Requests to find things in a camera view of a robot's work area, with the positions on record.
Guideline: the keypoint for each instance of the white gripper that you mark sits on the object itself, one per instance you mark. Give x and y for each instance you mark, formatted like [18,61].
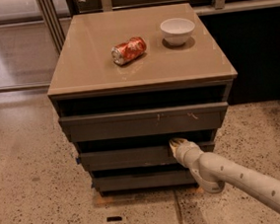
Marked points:
[181,152]

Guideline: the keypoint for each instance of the grey drawer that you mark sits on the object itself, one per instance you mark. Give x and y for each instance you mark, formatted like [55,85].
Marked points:
[150,122]
[128,158]
[145,180]

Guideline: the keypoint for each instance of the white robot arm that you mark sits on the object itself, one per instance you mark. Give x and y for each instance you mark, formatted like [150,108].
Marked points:
[212,171]

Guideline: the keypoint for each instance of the grey top drawer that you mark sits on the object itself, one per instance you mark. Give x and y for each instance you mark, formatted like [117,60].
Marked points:
[150,122]

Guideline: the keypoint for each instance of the grey drawer cabinet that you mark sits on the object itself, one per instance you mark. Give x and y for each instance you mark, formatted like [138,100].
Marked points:
[86,81]

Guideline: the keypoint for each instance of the grey bottom drawer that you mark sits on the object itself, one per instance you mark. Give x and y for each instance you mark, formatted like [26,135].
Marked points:
[145,180]

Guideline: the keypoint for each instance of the blue tape piece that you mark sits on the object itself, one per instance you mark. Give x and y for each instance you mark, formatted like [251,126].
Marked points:
[78,161]

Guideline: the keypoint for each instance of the black floor slot plate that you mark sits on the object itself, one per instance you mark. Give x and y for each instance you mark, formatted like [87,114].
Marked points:
[112,219]

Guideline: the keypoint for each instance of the crushed orange soda can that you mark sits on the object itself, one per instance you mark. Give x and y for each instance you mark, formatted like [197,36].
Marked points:
[127,51]

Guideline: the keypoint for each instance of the white ceramic bowl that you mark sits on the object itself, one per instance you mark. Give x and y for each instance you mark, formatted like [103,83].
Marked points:
[177,31]

